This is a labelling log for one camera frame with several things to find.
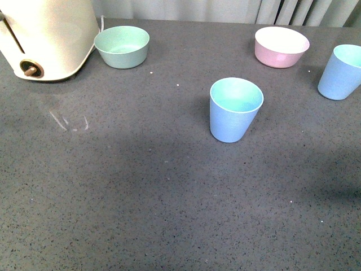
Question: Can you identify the blue cup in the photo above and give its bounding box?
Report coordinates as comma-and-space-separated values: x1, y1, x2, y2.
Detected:
318, 44, 360, 100
210, 77, 264, 143

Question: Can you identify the green bowl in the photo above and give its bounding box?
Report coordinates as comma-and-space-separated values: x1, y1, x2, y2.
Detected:
94, 26, 150, 69

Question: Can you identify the pink bowl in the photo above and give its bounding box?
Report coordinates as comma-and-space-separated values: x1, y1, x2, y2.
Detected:
254, 27, 310, 68

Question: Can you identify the cream toaster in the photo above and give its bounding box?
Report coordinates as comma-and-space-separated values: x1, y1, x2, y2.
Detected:
1, 1, 100, 81

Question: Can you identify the grey curtain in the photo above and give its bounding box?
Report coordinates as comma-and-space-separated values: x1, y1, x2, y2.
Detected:
92, 0, 360, 27

